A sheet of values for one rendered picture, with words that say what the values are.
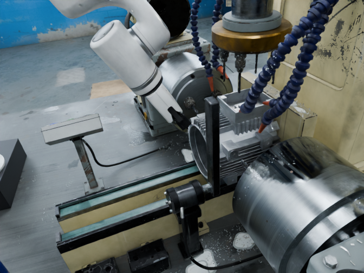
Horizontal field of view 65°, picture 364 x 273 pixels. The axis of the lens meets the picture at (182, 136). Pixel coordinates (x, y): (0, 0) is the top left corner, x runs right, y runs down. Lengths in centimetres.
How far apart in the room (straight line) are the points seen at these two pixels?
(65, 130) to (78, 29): 543
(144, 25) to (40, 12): 569
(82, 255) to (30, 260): 19
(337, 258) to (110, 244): 56
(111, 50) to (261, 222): 45
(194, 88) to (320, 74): 37
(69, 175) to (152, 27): 72
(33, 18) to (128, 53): 574
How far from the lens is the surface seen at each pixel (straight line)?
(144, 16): 65
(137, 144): 124
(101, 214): 89
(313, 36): 52
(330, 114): 84
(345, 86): 79
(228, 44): 65
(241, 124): 75
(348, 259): 46
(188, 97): 95
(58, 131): 93
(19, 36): 649
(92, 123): 92
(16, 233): 107
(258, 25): 66
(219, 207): 88
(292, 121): 76
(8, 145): 132
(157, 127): 124
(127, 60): 65
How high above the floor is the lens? 152
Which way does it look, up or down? 35 degrees down
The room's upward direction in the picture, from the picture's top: 6 degrees counter-clockwise
